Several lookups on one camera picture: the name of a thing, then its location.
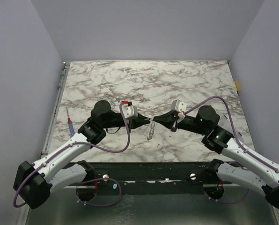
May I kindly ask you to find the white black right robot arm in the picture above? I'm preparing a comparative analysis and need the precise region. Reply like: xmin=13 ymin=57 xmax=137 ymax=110
xmin=154 ymin=105 xmax=279 ymax=209

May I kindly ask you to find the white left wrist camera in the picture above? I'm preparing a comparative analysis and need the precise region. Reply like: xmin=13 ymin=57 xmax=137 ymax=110
xmin=121 ymin=101 xmax=138 ymax=120

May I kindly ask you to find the blue red handled screwdriver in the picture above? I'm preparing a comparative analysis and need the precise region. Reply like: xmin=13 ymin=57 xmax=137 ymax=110
xmin=66 ymin=108 xmax=75 ymax=137

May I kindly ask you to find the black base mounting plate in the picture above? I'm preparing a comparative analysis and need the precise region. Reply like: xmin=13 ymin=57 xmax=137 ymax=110
xmin=77 ymin=160 xmax=220 ymax=195

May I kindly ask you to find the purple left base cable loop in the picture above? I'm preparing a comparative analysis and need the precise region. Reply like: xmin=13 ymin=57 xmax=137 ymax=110
xmin=75 ymin=175 xmax=121 ymax=207

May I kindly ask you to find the left side metal rail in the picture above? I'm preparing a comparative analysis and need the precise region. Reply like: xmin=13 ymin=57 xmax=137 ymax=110
xmin=40 ymin=61 xmax=71 ymax=158

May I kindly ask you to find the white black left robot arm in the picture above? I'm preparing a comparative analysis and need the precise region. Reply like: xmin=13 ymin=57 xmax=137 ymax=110
xmin=13 ymin=100 xmax=150 ymax=209

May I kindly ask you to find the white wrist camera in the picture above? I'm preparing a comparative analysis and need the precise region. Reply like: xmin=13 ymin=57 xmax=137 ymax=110
xmin=121 ymin=101 xmax=138 ymax=120
xmin=171 ymin=100 xmax=187 ymax=123

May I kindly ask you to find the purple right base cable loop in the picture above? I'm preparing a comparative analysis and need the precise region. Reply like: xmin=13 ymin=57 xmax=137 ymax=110
xmin=204 ymin=185 xmax=252 ymax=204

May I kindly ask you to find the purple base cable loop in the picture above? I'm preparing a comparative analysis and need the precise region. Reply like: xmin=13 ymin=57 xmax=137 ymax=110
xmin=75 ymin=175 xmax=121 ymax=207
xmin=204 ymin=185 xmax=252 ymax=204

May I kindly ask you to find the clear plastic storage box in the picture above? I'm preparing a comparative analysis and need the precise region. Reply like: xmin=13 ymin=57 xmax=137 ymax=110
xmin=220 ymin=114 xmax=244 ymax=141

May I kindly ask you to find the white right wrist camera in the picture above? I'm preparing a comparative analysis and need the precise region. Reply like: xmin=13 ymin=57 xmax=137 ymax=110
xmin=171 ymin=100 xmax=187 ymax=123

